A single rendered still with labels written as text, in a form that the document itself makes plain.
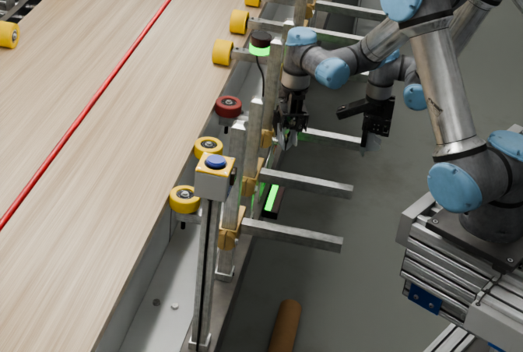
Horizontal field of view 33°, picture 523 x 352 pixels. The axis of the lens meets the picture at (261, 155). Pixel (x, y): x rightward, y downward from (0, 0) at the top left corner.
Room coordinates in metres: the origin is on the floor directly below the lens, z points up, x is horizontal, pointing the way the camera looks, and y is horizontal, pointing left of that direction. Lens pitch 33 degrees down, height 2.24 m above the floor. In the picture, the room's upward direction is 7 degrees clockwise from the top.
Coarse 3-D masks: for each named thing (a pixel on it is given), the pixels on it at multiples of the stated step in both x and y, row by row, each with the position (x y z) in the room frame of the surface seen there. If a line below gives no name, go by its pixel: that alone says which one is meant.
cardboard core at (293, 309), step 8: (280, 304) 2.41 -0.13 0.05; (288, 304) 2.39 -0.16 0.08; (296, 304) 2.40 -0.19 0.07; (280, 312) 2.36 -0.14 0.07; (288, 312) 2.35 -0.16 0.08; (296, 312) 2.36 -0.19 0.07; (280, 320) 2.31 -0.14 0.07; (288, 320) 2.31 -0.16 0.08; (296, 320) 2.33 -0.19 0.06; (280, 328) 2.27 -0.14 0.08; (288, 328) 2.27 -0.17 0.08; (296, 328) 2.30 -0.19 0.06; (272, 336) 2.24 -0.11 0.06; (280, 336) 2.23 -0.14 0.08; (288, 336) 2.24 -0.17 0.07; (272, 344) 2.20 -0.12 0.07; (280, 344) 2.19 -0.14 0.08; (288, 344) 2.20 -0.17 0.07
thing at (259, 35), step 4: (256, 32) 2.30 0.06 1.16; (260, 32) 2.31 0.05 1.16; (264, 32) 2.31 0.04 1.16; (252, 36) 2.28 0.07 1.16; (256, 36) 2.28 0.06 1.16; (260, 36) 2.28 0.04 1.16; (264, 36) 2.29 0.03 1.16; (268, 36) 2.29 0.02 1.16; (256, 56) 2.29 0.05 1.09; (268, 56) 2.27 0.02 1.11; (256, 60) 2.29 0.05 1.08; (268, 60) 2.27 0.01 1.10; (260, 68) 2.28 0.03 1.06; (264, 80) 2.28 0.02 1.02; (264, 84) 2.28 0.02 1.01; (264, 88) 2.28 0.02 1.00
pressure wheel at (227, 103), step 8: (224, 96) 2.37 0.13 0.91; (216, 104) 2.32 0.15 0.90; (224, 104) 2.32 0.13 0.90; (232, 104) 2.33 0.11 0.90; (240, 104) 2.33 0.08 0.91; (216, 112) 2.31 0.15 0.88; (224, 112) 2.30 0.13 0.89; (232, 112) 2.30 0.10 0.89; (240, 112) 2.33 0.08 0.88; (224, 128) 2.33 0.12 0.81
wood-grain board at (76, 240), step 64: (64, 0) 2.93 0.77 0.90; (128, 0) 3.00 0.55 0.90; (192, 0) 3.07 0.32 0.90; (0, 64) 2.41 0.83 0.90; (64, 64) 2.46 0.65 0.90; (128, 64) 2.51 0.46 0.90; (192, 64) 2.56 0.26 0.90; (0, 128) 2.05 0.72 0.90; (64, 128) 2.09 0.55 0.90; (128, 128) 2.13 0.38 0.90; (192, 128) 2.17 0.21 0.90; (0, 192) 1.76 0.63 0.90; (64, 192) 1.79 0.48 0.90; (128, 192) 1.83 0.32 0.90; (0, 256) 1.52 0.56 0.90; (64, 256) 1.55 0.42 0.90; (128, 256) 1.58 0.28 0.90; (0, 320) 1.33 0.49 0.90; (64, 320) 1.35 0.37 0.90
